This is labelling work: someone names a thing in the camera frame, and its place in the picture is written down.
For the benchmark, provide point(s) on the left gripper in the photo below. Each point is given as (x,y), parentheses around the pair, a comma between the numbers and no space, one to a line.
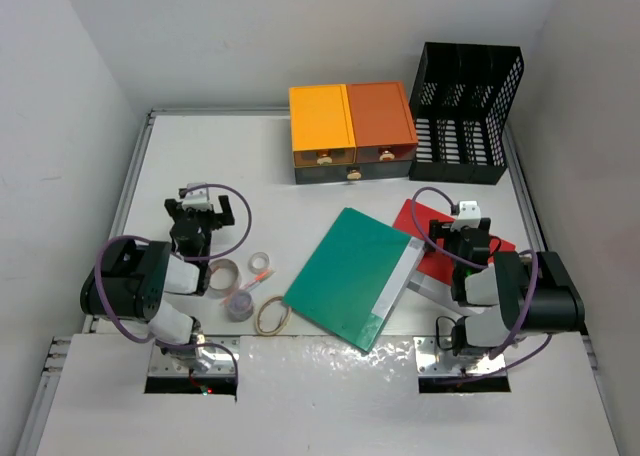
(176,210)

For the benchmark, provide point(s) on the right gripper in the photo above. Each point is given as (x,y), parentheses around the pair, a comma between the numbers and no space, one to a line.
(441,229)

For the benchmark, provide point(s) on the red clip file folder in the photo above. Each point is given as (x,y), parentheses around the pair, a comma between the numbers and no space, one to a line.
(434,264)

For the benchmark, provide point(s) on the small clear tape roll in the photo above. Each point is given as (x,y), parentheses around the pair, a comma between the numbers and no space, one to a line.
(259,262)

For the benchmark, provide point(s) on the green clip file folder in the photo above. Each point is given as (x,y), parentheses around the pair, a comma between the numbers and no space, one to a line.
(351,283)

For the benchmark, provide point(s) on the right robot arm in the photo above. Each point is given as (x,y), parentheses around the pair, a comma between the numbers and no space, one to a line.
(518,294)

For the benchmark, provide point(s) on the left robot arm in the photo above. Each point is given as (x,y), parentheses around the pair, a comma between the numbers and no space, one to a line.
(136,275)

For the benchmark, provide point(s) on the large clear tape roll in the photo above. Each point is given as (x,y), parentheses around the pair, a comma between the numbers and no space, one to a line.
(224,277)

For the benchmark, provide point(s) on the orange pen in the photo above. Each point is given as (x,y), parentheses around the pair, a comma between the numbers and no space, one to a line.
(252,284)

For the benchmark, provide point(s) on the dark bottom drawer box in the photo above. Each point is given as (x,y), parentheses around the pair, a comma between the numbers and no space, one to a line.
(352,172)

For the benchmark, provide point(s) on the orange drawer box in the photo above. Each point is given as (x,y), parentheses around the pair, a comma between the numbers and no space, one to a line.
(382,122)

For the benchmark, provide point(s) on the beige masking tape roll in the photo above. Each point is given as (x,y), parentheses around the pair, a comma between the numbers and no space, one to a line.
(272,317)

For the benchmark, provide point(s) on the black mesh file organizer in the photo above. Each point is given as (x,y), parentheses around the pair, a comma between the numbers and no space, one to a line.
(460,102)

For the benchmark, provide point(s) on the yellow drawer box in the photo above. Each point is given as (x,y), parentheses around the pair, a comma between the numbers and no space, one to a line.
(321,126)

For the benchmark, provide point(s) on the white front cover board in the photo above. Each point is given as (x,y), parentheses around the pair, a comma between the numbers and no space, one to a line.
(316,396)

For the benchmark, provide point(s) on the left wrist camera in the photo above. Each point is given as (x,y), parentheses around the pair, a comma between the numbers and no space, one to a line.
(196,199)

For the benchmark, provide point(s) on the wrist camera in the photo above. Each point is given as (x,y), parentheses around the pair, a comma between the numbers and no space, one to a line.
(196,199)
(466,210)

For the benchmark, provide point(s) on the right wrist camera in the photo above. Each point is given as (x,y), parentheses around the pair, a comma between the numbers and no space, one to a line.
(466,210)

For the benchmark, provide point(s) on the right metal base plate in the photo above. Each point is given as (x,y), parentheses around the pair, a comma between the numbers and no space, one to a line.
(433,362)

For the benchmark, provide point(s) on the metal base plate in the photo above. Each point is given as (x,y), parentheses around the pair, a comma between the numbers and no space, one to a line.
(208,361)
(433,362)

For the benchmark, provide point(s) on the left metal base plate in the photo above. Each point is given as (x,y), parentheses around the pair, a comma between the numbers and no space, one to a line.
(208,361)

